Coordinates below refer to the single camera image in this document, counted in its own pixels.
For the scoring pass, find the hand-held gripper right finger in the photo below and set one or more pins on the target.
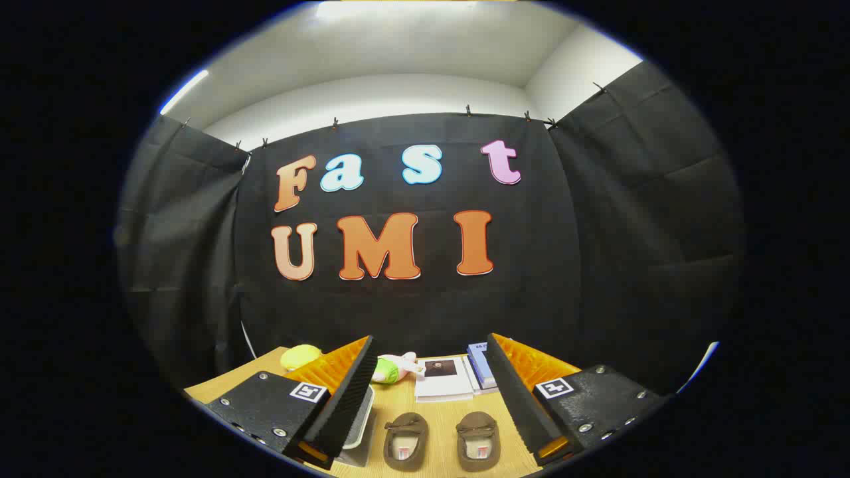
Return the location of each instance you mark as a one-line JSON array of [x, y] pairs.
[[518, 405]]

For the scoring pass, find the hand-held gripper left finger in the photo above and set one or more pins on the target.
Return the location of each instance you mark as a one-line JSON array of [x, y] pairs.
[[345, 398]]

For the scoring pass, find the grey fabric storage box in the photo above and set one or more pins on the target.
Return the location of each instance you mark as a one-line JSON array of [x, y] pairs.
[[358, 425]]

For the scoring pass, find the brown shoe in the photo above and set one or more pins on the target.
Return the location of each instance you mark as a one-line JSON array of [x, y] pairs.
[[478, 431], [405, 431]]

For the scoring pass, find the pink plush toy green shirt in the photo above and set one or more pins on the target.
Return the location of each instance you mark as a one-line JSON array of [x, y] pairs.
[[388, 370]]

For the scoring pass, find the blue book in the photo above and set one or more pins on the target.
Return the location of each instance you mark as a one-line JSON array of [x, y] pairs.
[[479, 362]]

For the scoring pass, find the yellow plush ball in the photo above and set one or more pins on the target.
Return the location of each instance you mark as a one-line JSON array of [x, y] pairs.
[[300, 357]]

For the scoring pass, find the white book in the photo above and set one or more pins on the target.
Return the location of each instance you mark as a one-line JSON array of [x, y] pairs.
[[443, 382]]

